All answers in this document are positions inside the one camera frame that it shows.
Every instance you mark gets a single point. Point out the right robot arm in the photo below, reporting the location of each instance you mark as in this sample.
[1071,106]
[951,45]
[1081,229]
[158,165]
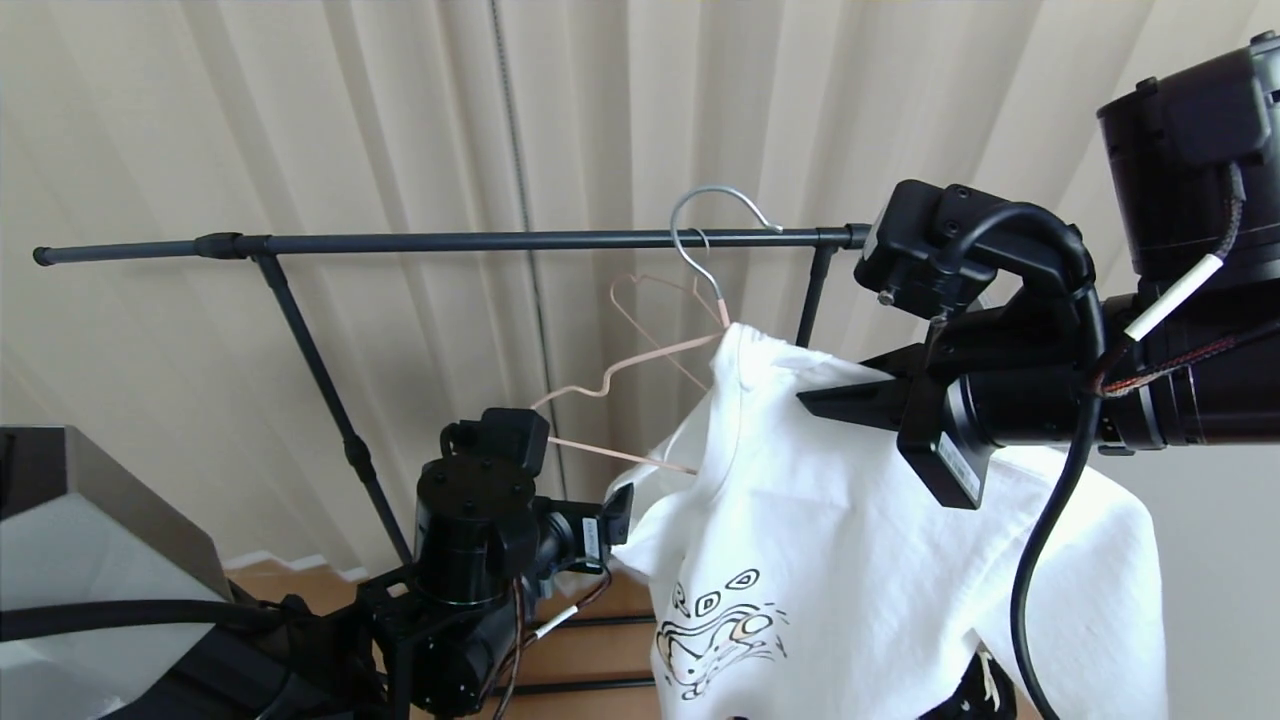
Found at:
[1200,130]

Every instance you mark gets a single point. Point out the black clothes rack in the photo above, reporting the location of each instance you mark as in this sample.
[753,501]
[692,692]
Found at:
[400,241]

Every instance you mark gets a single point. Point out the beige curtain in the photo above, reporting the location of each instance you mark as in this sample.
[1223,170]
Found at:
[300,120]

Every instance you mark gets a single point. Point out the pink clothes hanger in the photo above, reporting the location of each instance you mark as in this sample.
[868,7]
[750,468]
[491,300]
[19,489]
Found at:
[650,335]
[675,235]

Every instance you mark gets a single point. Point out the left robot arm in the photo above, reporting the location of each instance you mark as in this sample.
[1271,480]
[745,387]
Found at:
[100,560]

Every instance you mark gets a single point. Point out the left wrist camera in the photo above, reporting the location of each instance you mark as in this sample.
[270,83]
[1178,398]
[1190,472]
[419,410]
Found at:
[510,435]

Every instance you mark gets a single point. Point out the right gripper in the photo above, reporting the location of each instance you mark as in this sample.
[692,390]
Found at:
[1030,400]

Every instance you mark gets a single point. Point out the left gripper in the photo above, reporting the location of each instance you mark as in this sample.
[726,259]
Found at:
[460,660]

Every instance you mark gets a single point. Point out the black garment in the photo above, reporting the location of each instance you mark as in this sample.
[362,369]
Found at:
[960,700]

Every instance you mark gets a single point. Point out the white printed t-shirt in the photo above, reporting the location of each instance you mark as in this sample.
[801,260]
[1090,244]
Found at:
[850,560]

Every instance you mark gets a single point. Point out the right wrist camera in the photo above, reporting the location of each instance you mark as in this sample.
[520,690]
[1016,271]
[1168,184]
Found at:
[920,250]

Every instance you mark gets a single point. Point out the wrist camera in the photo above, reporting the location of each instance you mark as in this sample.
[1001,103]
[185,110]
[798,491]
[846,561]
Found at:
[920,250]
[510,435]

